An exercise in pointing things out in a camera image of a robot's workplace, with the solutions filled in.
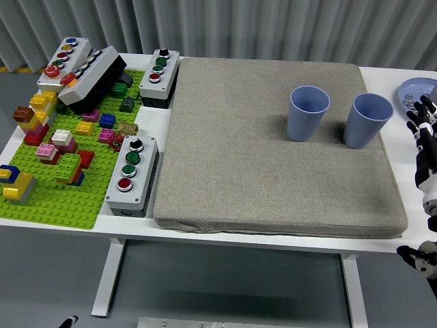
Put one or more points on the grey five-button control box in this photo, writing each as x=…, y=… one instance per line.
x=76, y=54

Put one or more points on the dark grey slope brick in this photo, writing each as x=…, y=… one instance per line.
x=127, y=105

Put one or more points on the green brick baseplate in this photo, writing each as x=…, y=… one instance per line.
x=68, y=205

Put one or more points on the magenta toy brick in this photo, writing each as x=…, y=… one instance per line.
x=91, y=116
x=106, y=136

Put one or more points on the black curved toy piece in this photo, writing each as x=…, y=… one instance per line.
x=125, y=79

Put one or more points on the pink-topped brick stack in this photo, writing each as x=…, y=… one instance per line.
x=48, y=152

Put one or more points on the blue ribbed plastic cup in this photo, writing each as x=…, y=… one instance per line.
x=302, y=126
x=363, y=130

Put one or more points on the green toy brick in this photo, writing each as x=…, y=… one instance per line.
x=119, y=90

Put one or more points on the grey pleated curtain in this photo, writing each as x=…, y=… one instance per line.
x=239, y=27

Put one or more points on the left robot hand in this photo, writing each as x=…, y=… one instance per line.
x=70, y=322

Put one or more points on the blue toy brick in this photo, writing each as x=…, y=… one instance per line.
x=107, y=121

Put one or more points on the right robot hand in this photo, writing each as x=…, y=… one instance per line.
x=426, y=153

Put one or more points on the white-topped magenta brick stack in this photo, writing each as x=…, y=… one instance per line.
x=63, y=138

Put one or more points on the grey-brown fabric mat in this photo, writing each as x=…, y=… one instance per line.
x=239, y=153

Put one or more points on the yellow toy brick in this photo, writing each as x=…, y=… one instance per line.
x=84, y=128

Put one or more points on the blue plate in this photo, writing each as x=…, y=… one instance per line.
x=414, y=87

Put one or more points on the white table leg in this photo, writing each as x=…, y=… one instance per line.
x=106, y=280
x=355, y=294

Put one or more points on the green orange brick stack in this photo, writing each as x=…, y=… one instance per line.
x=68, y=167

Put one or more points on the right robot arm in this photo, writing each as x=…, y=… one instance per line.
x=425, y=261

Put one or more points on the long grey button control box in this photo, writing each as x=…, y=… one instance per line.
x=92, y=78

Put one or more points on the red toy brick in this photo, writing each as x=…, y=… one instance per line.
x=87, y=159

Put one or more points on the brown yellow red brick tower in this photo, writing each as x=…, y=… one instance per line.
x=34, y=131

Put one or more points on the grey four-button control box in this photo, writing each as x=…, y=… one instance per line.
x=169, y=75
x=145, y=171

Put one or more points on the blue yellow grey brick stack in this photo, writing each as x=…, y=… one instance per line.
x=20, y=186

